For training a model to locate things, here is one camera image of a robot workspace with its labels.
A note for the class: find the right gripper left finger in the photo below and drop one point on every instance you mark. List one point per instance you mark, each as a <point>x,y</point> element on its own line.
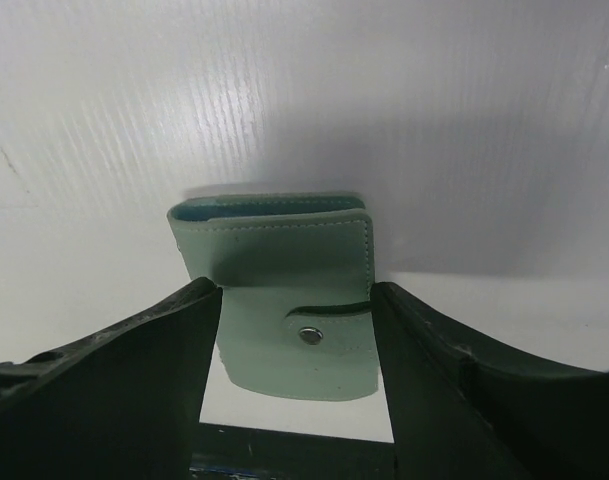
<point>121,403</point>

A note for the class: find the green leather card holder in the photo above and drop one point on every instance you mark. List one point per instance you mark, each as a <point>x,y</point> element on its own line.
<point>296,272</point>

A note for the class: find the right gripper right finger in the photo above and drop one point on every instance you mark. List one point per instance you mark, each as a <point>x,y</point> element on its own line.
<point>463,405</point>

